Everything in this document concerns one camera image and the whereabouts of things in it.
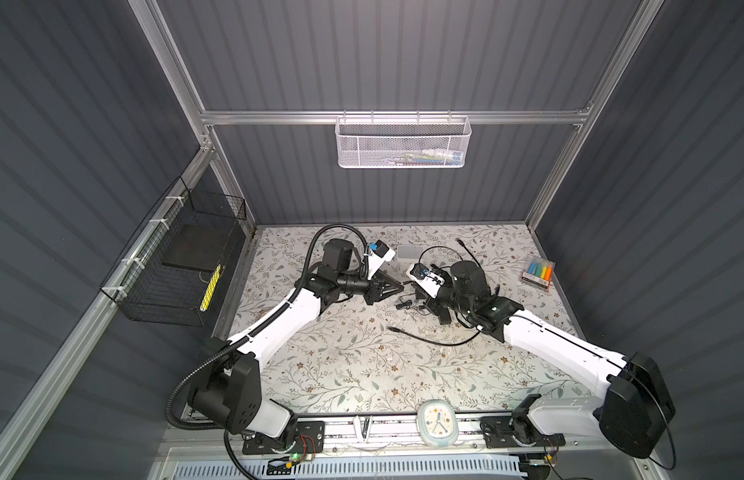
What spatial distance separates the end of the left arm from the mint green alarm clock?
1.05 feet

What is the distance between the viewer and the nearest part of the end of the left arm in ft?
2.28

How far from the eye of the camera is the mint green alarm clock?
72cm
